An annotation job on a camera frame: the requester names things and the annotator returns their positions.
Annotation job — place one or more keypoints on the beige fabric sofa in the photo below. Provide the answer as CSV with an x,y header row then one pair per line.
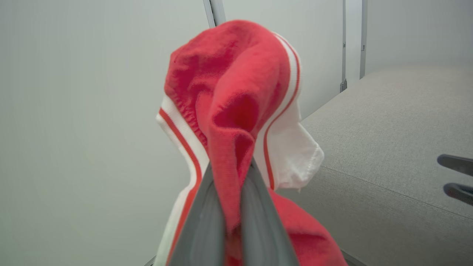
x,y
391,166

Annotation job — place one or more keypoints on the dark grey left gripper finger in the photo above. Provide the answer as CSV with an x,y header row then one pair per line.
x,y
201,229
264,225

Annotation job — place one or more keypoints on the grey metal wall profile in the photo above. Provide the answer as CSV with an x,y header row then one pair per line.
x,y
363,38
214,12
343,48

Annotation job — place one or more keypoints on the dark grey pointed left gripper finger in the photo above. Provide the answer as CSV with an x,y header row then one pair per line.
x,y
456,163
459,192

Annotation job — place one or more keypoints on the red and white garment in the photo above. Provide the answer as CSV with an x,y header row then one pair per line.
x,y
236,92

